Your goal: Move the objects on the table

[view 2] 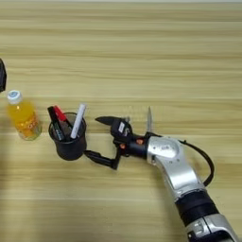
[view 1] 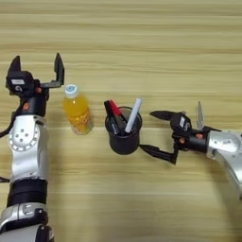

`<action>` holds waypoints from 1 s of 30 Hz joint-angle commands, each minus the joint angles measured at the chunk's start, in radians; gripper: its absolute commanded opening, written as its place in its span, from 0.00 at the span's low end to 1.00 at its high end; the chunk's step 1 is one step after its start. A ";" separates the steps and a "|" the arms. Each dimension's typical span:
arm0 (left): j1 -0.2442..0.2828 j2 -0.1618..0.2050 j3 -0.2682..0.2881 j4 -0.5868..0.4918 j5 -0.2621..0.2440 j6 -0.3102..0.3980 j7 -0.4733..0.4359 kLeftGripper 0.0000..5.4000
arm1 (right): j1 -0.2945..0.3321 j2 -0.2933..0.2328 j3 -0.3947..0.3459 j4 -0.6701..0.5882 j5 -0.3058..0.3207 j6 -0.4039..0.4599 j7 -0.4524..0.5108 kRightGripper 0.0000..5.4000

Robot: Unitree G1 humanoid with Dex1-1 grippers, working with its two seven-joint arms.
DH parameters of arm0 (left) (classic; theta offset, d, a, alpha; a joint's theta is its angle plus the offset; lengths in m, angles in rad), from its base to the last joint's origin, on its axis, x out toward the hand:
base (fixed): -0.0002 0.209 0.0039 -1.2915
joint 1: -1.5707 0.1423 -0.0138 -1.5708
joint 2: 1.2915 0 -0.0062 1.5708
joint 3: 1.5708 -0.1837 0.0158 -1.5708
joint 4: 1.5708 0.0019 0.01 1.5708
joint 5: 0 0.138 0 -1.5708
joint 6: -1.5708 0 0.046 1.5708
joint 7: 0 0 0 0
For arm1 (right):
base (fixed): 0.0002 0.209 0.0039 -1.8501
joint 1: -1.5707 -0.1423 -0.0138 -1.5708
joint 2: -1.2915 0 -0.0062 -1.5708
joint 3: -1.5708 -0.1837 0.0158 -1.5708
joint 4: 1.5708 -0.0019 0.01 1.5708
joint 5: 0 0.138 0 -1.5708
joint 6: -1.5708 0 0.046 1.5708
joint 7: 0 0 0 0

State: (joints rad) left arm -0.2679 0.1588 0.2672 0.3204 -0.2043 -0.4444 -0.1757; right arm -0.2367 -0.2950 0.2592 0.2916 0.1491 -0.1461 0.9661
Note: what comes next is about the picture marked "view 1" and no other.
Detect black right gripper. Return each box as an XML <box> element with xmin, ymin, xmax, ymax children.
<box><xmin>139</xmin><ymin>110</ymin><xmax>222</xmax><ymax>165</ymax></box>

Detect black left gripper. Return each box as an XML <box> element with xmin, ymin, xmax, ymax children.
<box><xmin>7</xmin><ymin>52</ymin><xmax>65</xmax><ymax>116</ymax></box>

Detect black pen holder cup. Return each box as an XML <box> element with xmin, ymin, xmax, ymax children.
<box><xmin>104</xmin><ymin>106</ymin><xmax>144</xmax><ymax>156</ymax></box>

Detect orange juice bottle white cap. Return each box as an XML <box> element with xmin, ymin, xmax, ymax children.
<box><xmin>61</xmin><ymin>83</ymin><xmax>95</xmax><ymax>136</ymax></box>

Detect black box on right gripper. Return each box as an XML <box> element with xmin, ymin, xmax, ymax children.
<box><xmin>169</xmin><ymin>112</ymin><xmax>193</xmax><ymax>136</ymax></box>

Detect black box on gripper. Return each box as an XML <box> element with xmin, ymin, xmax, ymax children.
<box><xmin>5</xmin><ymin>70</ymin><xmax>35</xmax><ymax>96</ymax></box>
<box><xmin>169</xmin><ymin>112</ymin><xmax>193</xmax><ymax>136</ymax></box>

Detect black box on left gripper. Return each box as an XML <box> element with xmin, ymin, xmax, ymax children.
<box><xmin>5</xmin><ymin>70</ymin><xmax>35</xmax><ymax>96</ymax></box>

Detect white marker pen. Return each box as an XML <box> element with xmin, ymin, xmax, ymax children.
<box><xmin>124</xmin><ymin>97</ymin><xmax>144</xmax><ymax>134</ymax></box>

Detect black marker pen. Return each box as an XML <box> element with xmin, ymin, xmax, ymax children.
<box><xmin>103</xmin><ymin>100</ymin><xmax>122</xmax><ymax>136</ymax></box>

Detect red marker pen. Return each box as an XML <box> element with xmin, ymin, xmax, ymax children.
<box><xmin>108</xmin><ymin>98</ymin><xmax>129</xmax><ymax>124</ymax></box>

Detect red handled scissors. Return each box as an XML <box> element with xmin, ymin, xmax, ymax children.
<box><xmin>195</xmin><ymin>101</ymin><xmax>206</xmax><ymax>130</ymax></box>

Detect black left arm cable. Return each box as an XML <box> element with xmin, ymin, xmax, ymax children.
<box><xmin>0</xmin><ymin>103</ymin><xmax>25</xmax><ymax>184</ymax></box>

